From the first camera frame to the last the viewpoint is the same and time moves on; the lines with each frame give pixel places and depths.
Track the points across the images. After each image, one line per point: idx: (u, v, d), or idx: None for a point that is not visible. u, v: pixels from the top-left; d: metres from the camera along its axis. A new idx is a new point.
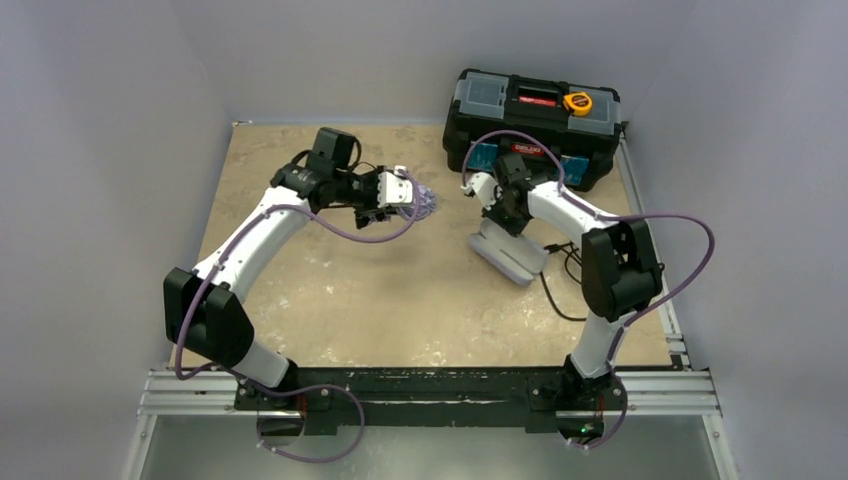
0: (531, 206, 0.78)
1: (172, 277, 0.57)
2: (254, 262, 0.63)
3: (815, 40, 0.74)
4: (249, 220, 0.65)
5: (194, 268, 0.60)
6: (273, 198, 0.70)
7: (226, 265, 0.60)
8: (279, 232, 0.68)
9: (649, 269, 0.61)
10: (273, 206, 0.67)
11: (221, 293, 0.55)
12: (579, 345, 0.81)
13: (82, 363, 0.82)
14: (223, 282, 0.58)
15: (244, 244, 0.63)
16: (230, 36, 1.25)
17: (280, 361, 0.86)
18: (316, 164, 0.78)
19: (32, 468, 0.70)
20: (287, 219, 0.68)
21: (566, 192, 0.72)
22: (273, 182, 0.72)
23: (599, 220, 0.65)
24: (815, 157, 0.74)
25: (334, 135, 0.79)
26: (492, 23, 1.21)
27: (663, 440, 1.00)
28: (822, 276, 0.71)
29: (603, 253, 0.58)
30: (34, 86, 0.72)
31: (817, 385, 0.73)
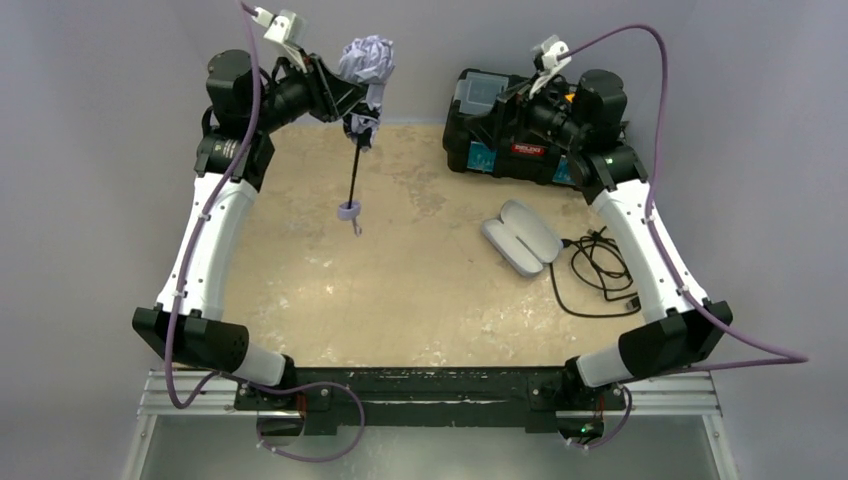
0: (594, 202, 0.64)
1: (141, 315, 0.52)
2: (217, 272, 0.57)
3: (816, 39, 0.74)
4: (190, 231, 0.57)
5: (157, 300, 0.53)
6: (201, 190, 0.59)
7: (189, 290, 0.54)
8: (230, 227, 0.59)
9: (703, 351, 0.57)
10: (208, 204, 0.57)
11: (196, 322, 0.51)
12: (588, 357, 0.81)
13: (81, 364, 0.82)
14: (192, 310, 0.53)
15: (197, 257, 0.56)
16: (231, 36, 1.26)
17: (280, 357, 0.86)
18: (231, 119, 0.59)
19: (31, 468, 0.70)
20: (229, 211, 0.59)
21: (654, 222, 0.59)
22: (197, 171, 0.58)
23: (682, 296, 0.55)
24: (816, 156, 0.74)
25: (225, 83, 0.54)
26: (491, 23, 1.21)
27: (662, 440, 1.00)
28: (822, 275, 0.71)
29: (668, 342, 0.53)
30: (35, 84, 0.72)
31: (817, 386, 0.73)
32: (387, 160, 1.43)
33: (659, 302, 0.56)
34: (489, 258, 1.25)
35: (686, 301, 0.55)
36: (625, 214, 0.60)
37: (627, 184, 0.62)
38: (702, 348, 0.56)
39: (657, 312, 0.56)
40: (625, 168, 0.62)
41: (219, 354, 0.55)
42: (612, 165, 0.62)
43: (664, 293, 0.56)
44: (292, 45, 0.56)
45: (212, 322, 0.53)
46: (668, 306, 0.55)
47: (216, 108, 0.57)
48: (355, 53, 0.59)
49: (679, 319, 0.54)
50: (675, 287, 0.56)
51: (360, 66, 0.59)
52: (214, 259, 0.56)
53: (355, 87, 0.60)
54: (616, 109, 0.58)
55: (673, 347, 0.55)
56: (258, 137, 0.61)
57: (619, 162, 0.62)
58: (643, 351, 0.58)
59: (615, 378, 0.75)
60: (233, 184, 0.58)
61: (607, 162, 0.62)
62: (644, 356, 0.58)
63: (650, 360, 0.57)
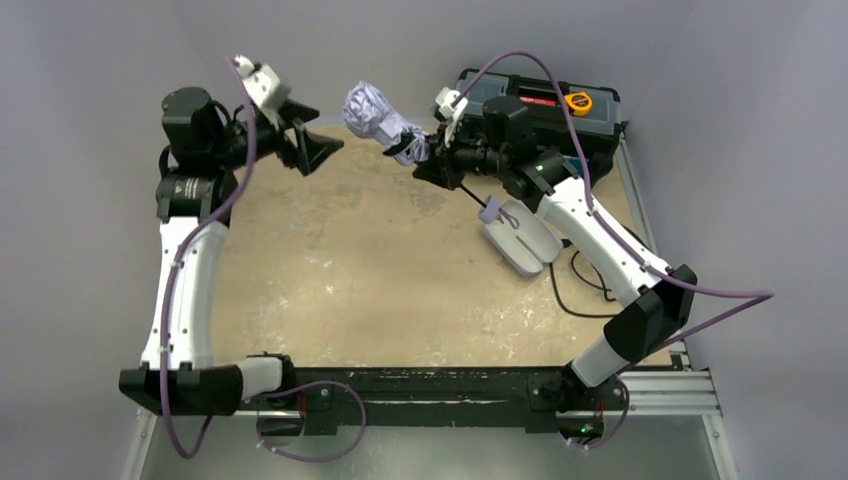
0: (538, 209, 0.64)
1: (126, 378, 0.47)
2: (199, 319, 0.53)
3: (815, 38, 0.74)
4: (164, 281, 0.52)
5: (142, 358, 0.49)
6: (171, 234, 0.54)
7: (174, 343, 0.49)
8: (206, 271, 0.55)
9: (682, 316, 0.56)
10: (180, 250, 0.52)
11: (188, 375, 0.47)
12: (580, 357, 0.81)
13: (81, 364, 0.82)
14: (183, 363, 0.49)
15: (177, 308, 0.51)
16: (230, 37, 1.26)
17: (277, 361, 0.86)
18: (191, 159, 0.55)
19: (31, 468, 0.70)
20: (205, 252, 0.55)
21: (599, 212, 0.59)
22: (161, 217, 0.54)
23: (647, 271, 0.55)
24: (813, 155, 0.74)
25: (183, 118, 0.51)
26: (491, 23, 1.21)
27: (664, 440, 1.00)
28: (821, 274, 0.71)
29: (653, 317, 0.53)
30: (35, 85, 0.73)
31: (817, 385, 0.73)
32: (387, 160, 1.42)
33: (629, 284, 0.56)
34: (489, 259, 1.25)
35: (653, 276, 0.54)
36: (570, 212, 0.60)
37: (561, 184, 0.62)
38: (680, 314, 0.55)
39: (632, 295, 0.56)
40: (556, 170, 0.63)
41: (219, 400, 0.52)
42: (544, 171, 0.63)
43: (631, 275, 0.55)
44: (269, 107, 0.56)
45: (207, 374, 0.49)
46: (637, 284, 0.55)
47: (172, 146, 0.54)
48: (349, 119, 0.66)
49: (651, 294, 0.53)
50: (638, 266, 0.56)
51: (363, 122, 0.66)
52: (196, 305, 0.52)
53: (331, 143, 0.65)
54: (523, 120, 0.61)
55: (658, 322, 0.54)
56: (221, 174, 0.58)
57: (548, 168, 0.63)
58: (631, 338, 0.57)
59: (611, 372, 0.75)
60: (204, 225, 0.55)
61: (539, 170, 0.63)
62: (634, 343, 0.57)
63: (640, 346, 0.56)
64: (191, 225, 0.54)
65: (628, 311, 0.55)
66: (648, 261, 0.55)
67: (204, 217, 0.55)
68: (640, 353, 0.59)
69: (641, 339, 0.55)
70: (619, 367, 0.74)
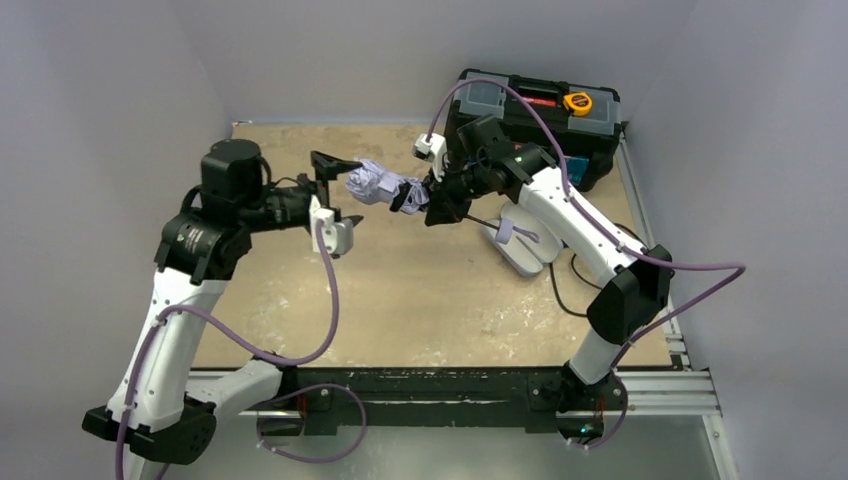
0: (520, 199, 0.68)
1: (91, 420, 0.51)
2: (171, 379, 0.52)
3: (816, 39, 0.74)
4: (144, 335, 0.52)
5: (108, 406, 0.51)
6: (164, 287, 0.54)
7: (138, 401, 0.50)
8: (187, 331, 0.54)
9: (661, 296, 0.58)
10: (163, 311, 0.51)
11: (144, 437, 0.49)
12: (577, 353, 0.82)
13: (82, 364, 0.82)
14: (142, 423, 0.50)
15: (148, 365, 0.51)
16: (230, 37, 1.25)
17: (276, 373, 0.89)
18: (216, 205, 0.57)
19: (32, 469, 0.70)
20: (190, 316, 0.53)
21: (575, 198, 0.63)
22: (158, 264, 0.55)
23: (622, 252, 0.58)
24: (814, 155, 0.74)
25: (220, 163, 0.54)
26: (491, 23, 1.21)
27: (663, 440, 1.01)
28: (822, 275, 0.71)
29: (629, 296, 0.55)
30: (35, 84, 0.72)
31: (817, 386, 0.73)
32: (387, 160, 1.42)
33: (606, 265, 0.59)
34: (488, 259, 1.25)
35: (628, 256, 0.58)
36: (547, 199, 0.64)
37: (539, 174, 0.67)
38: (657, 292, 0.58)
39: (609, 275, 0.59)
40: (534, 161, 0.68)
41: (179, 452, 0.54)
42: (523, 163, 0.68)
43: (607, 256, 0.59)
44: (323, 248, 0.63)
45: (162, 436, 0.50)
46: (614, 264, 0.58)
47: (204, 186, 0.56)
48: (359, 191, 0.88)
49: (626, 273, 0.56)
50: (615, 248, 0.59)
51: (373, 189, 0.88)
52: (167, 368, 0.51)
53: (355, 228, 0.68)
54: (489, 124, 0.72)
55: (635, 302, 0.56)
56: (237, 228, 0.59)
57: (527, 159, 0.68)
58: (610, 320, 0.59)
59: (606, 365, 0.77)
60: (194, 286, 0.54)
61: (518, 161, 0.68)
62: (613, 325, 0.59)
63: (621, 327, 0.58)
64: (183, 281, 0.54)
65: (605, 291, 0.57)
66: (623, 243, 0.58)
67: (195, 277, 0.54)
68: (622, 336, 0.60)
69: (621, 318, 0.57)
70: (613, 359, 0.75)
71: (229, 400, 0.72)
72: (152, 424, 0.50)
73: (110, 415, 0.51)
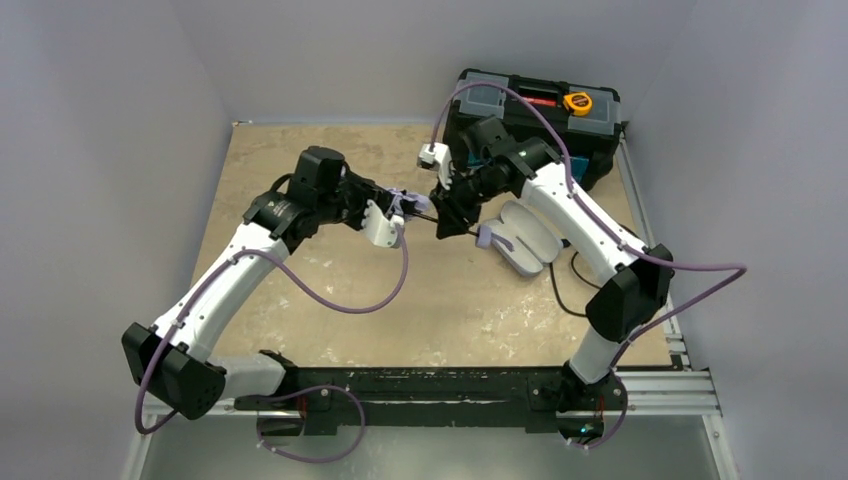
0: (524, 195, 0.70)
1: (134, 332, 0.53)
2: (219, 315, 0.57)
3: (816, 40, 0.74)
4: (214, 267, 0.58)
5: (155, 323, 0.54)
6: (244, 237, 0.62)
7: (186, 322, 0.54)
8: (248, 280, 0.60)
9: (660, 295, 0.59)
10: (242, 250, 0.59)
11: (177, 357, 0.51)
12: (578, 352, 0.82)
13: (81, 365, 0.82)
14: (181, 344, 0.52)
15: (208, 294, 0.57)
16: (230, 37, 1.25)
17: (278, 368, 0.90)
18: (299, 193, 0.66)
19: (31, 469, 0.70)
20: (256, 264, 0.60)
21: (578, 195, 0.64)
22: (245, 219, 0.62)
23: (624, 250, 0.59)
24: (814, 155, 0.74)
25: (317, 160, 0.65)
26: (491, 23, 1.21)
27: (663, 440, 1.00)
28: (823, 275, 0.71)
29: (630, 290, 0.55)
30: (34, 84, 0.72)
31: (817, 386, 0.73)
32: (387, 160, 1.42)
33: (607, 262, 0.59)
34: (489, 259, 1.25)
35: (630, 254, 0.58)
36: (551, 194, 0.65)
37: (543, 170, 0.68)
38: (656, 291, 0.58)
39: (609, 273, 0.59)
40: (539, 155, 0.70)
41: (189, 397, 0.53)
42: (527, 157, 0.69)
43: (609, 253, 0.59)
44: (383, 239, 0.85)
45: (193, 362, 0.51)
46: (614, 262, 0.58)
47: (298, 175, 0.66)
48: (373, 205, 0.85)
49: (628, 271, 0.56)
50: (616, 245, 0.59)
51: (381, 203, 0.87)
52: (222, 302, 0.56)
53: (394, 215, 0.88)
54: (491, 124, 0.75)
55: (634, 298, 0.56)
56: (313, 212, 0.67)
57: (532, 153, 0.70)
58: (607, 315, 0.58)
59: (606, 364, 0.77)
60: (270, 241, 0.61)
61: (522, 155, 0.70)
62: (611, 321, 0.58)
63: (621, 326, 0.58)
64: (264, 238, 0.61)
65: (605, 290, 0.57)
66: (625, 241, 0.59)
67: (275, 232, 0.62)
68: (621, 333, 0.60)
69: (621, 317, 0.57)
70: (614, 358, 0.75)
71: (237, 374, 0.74)
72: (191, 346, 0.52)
73: (154, 331, 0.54)
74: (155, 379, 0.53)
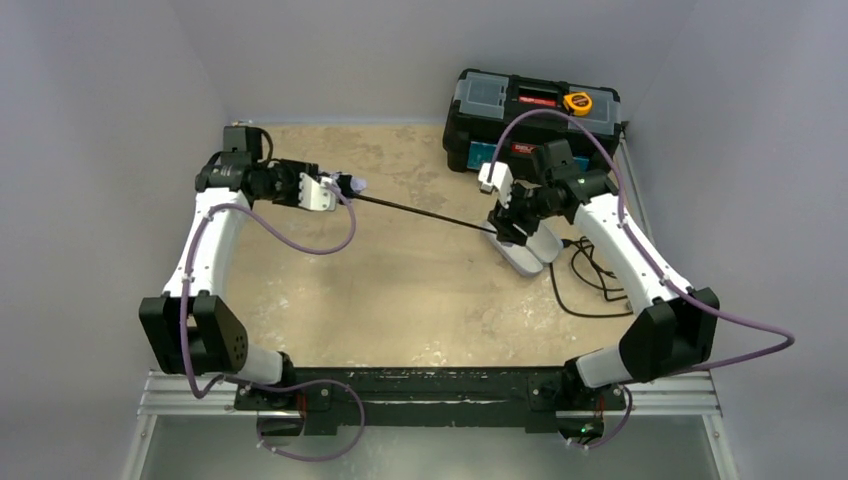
0: (576, 218, 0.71)
1: (146, 305, 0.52)
2: (220, 264, 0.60)
3: (817, 39, 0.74)
4: (194, 229, 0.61)
5: (164, 290, 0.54)
6: (204, 203, 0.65)
7: (196, 274, 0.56)
8: (227, 235, 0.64)
9: (701, 345, 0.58)
10: (213, 207, 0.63)
11: (206, 298, 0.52)
12: (589, 357, 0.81)
13: (81, 364, 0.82)
14: (202, 290, 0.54)
15: (202, 250, 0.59)
16: (230, 37, 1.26)
17: (279, 357, 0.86)
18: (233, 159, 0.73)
19: (31, 468, 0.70)
20: (229, 218, 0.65)
21: (628, 225, 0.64)
22: (198, 187, 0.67)
23: (664, 285, 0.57)
24: (815, 155, 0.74)
25: (242, 127, 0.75)
26: (491, 23, 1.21)
27: (664, 440, 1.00)
28: (822, 275, 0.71)
29: (664, 330, 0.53)
30: (35, 84, 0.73)
31: (818, 386, 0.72)
32: (387, 160, 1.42)
33: (645, 293, 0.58)
34: (488, 259, 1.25)
35: (670, 290, 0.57)
36: (601, 222, 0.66)
37: (599, 197, 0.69)
38: (697, 339, 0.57)
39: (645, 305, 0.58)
40: (598, 186, 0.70)
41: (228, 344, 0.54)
42: (585, 186, 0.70)
43: (648, 285, 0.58)
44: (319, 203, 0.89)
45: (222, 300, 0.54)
46: (652, 295, 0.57)
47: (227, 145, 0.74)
48: None
49: (665, 306, 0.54)
50: (657, 279, 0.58)
51: None
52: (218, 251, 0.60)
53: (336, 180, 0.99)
54: (560, 150, 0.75)
55: (669, 339, 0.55)
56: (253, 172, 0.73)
57: (591, 182, 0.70)
58: (639, 350, 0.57)
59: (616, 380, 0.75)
60: (232, 194, 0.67)
61: (580, 183, 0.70)
62: (643, 357, 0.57)
63: (653, 363, 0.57)
64: (224, 195, 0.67)
65: (639, 320, 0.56)
66: (668, 276, 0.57)
67: (234, 187, 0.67)
68: (650, 372, 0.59)
69: (654, 354, 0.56)
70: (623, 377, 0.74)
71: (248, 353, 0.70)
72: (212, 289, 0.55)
73: (169, 295, 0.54)
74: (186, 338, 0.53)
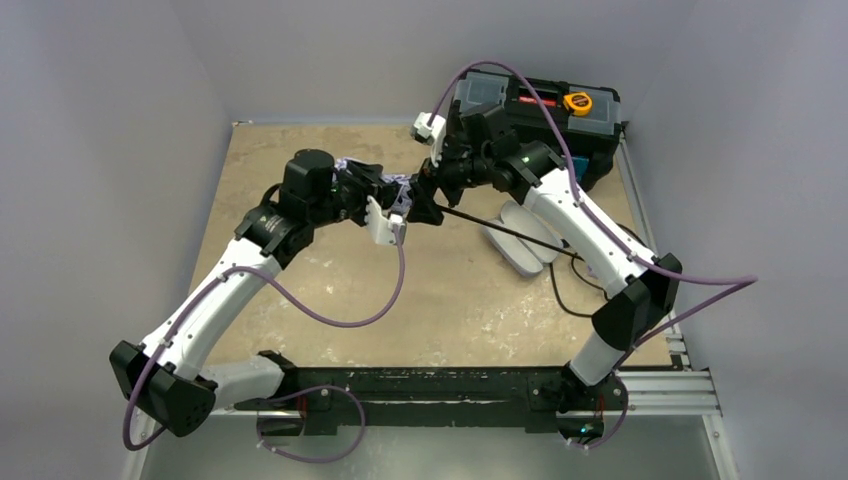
0: (526, 203, 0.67)
1: (122, 350, 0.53)
2: (209, 333, 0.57)
3: (816, 39, 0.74)
4: (202, 286, 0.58)
5: (143, 342, 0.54)
6: (235, 253, 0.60)
7: (174, 341, 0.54)
8: (236, 298, 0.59)
9: (667, 303, 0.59)
10: (232, 267, 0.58)
11: (165, 377, 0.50)
12: (578, 354, 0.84)
13: (81, 364, 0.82)
14: (167, 362, 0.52)
15: (197, 313, 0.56)
16: (230, 37, 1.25)
17: (278, 371, 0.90)
18: (290, 202, 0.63)
19: (32, 467, 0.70)
20: (247, 281, 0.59)
21: (585, 203, 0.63)
22: (236, 235, 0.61)
23: (633, 261, 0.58)
24: (814, 156, 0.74)
25: (303, 171, 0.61)
26: (491, 23, 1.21)
27: (664, 440, 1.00)
28: (821, 275, 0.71)
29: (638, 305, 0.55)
30: (34, 84, 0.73)
31: (818, 386, 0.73)
32: (387, 160, 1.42)
33: (617, 274, 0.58)
34: (489, 259, 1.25)
35: (640, 265, 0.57)
36: (557, 203, 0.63)
37: (548, 176, 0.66)
38: (663, 300, 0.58)
39: (619, 285, 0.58)
40: (542, 162, 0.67)
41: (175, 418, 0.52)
42: (530, 163, 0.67)
43: (619, 265, 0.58)
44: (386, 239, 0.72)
45: (182, 381, 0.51)
46: (625, 274, 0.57)
47: (287, 185, 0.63)
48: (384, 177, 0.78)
49: (639, 282, 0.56)
50: (626, 256, 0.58)
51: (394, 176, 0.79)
52: (210, 321, 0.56)
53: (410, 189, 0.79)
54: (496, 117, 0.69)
55: (643, 310, 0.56)
56: (304, 223, 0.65)
57: (535, 159, 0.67)
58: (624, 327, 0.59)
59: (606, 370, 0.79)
60: (261, 257, 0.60)
61: (525, 161, 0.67)
62: (622, 333, 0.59)
63: (628, 333, 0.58)
64: (255, 253, 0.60)
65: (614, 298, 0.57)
66: (635, 253, 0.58)
67: (266, 249, 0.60)
68: (627, 339, 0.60)
69: (630, 326, 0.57)
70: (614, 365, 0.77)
71: (232, 382, 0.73)
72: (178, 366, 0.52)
73: (143, 350, 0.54)
74: (142, 398, 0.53)
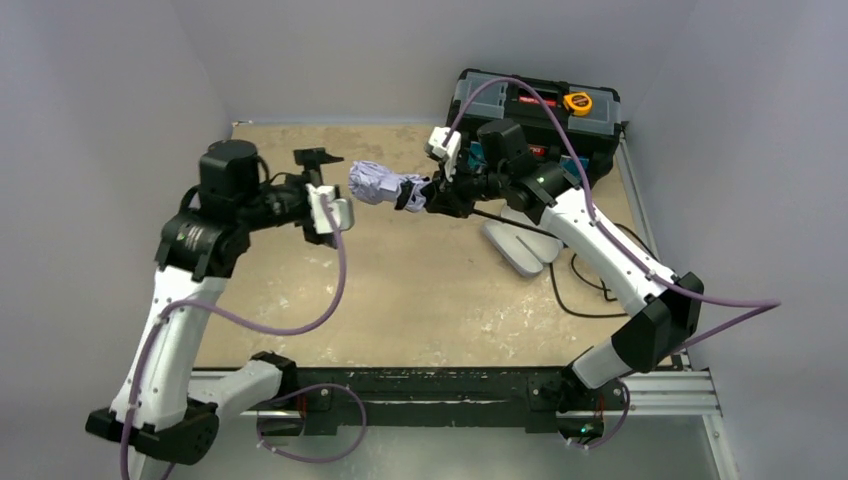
0: (542, 221, 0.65)
1: (93, 422, 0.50)
2: (176, 376, 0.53)
3: (815, 39, 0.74)
4: (147, 336, 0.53)
5: (112, 406, 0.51)
6: (165, 286, 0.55)
7: (143, 400, 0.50)
8: (187, 333, 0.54)
9: (690, 325, 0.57)
10: (167, 307, 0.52)
11: (151, 436, 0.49)
12: (583, 357, 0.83)
13: (81, 363, 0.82)
14: (145, 422, 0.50)
15: (152, 363, 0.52)
16: (230, 37, 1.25)
17: (276, 372, 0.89)
18: (213, 203, 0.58)
19: (31, 467, 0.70)
20: (188, 315, 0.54)
21: (601, 223, 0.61)
22: (159, 265, 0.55)
23: (652, 280, 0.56)
24: (813, 155, 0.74)
25: (221, 165, 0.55)
26: (491, 23, 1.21)
27: (663, 440, 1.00)
28: (820, 274, 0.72)
29: (658, 328, 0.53)
30: (35, 83, 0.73)
31: (817, 385, 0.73)
32: (387, 160, 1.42)
33: (635, 293, 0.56)
34: (489, 259, 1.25)
35: (659, 284, 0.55)
36: (573, 222, 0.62)
37: (563, 196, 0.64)
38: (685, 322, 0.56)
39: (638, 305, 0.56)
40: (558, 181, 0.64)
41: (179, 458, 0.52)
42: (546, 183, 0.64)
43: (637, 284, 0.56)
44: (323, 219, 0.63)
45: (167, 432, 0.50)
46: (644, 293, 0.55)
47: (204, 184, 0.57)
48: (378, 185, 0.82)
49: (659, 303, 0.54)
50: (644, 275, 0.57)
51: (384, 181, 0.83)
52: (169, 368, 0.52)
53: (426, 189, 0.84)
54: (514, 137, 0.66)
55: (664, 333, 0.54)
56: (236, 225, 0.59)
57: (550, 178, 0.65)
58: (639, 351, 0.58)
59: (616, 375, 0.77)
60: (195, 283, 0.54)
61: (540, 181, 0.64)
62: (643, 357, 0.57)
63: (650, 358, 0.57)
64: (186, 277, 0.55)
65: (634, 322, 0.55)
66: (654, 271, 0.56)
67: (197, 273, 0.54)
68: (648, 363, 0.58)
69: (651, 349, 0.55)
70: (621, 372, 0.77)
71: (229, 401, 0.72)
72: (156, 422, 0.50)
73: (114, 415, 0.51)
74: None
